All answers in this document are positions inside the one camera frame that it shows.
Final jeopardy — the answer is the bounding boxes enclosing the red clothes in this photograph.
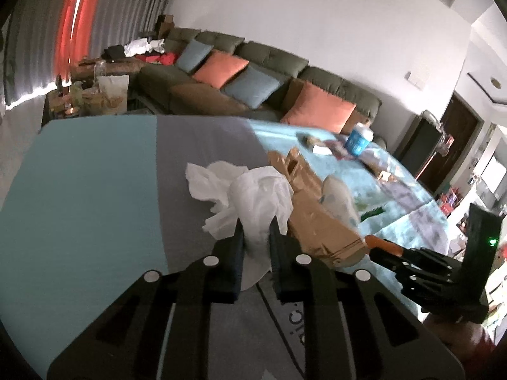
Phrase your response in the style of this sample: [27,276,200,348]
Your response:
[146,51,177,66]

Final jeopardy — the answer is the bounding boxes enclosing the blue paper cup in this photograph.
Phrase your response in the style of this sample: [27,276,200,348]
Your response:
[344,121,374,155]

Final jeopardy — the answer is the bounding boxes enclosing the dark brown door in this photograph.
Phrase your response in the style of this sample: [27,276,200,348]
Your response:
[416,91,484,193]

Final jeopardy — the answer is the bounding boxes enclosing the large orange cushion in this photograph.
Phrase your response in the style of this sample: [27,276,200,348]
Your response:
[280,81,357,135]

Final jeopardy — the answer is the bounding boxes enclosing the small blue cushion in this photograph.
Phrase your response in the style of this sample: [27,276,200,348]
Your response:
[174,39,214,74]

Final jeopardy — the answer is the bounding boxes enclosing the white tissue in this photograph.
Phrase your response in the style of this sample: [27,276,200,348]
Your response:
[185,161,295,288]

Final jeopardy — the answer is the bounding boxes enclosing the green plastic wrapper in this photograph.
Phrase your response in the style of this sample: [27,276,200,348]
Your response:
[356,201,387,221]

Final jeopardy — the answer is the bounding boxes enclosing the black clothes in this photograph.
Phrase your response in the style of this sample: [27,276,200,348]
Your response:
[103,44,128,60]

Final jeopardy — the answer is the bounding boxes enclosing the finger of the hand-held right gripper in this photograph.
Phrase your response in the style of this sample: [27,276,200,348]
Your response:
[369,246,465,295]

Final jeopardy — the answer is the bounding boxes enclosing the dark red flat packet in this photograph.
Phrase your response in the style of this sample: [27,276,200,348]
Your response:
[329,138,358,160]

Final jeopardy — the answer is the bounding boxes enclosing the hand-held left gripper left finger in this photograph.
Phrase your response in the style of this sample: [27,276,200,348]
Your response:
[47,218,246,380]

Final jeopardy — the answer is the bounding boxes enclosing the printed blue grey blanket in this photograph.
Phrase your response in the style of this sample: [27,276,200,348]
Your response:
[0,115,453,380]

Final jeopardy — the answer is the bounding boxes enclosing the brown cardboard boxes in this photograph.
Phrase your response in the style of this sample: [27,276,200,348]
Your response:
[154,13,175,39]

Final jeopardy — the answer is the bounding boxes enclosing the dark coffee table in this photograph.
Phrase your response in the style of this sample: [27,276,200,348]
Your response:
[41,82,160,122]

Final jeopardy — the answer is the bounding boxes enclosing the large blue cushion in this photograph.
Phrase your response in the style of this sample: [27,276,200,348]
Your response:
[221,65,281,110]

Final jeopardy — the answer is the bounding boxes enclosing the white printed paper bag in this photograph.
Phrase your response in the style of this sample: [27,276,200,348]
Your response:
[97,75,130,114]

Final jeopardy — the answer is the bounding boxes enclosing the slim orange cushion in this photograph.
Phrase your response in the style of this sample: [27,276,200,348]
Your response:
[192,50,250,89]

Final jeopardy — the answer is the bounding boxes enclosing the brown crumpled packet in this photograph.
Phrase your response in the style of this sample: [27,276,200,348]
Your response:
[364,154,401,181]

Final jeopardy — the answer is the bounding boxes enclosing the white clothes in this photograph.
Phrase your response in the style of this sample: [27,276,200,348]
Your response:
[124,38,165,57]

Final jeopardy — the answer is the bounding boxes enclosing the person's right hand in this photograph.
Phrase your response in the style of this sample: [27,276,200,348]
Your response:
[430,320,497,365]

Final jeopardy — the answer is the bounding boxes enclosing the grey rounded object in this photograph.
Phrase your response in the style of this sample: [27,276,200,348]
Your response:
[319,176,359,226]

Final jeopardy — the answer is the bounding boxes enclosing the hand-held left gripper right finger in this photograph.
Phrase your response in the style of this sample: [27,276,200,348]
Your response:
[268,216,466,380]

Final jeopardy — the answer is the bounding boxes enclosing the brown paper bag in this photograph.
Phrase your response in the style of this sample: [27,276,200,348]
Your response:
[268,147,365,267]

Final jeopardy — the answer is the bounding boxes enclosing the green sectional sofa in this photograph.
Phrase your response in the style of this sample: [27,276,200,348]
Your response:
[71,27,387,149]

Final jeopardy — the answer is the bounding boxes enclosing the grey and orange curtain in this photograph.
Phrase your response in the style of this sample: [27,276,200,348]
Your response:
[73,0,181,69]
[2,0,80,110]

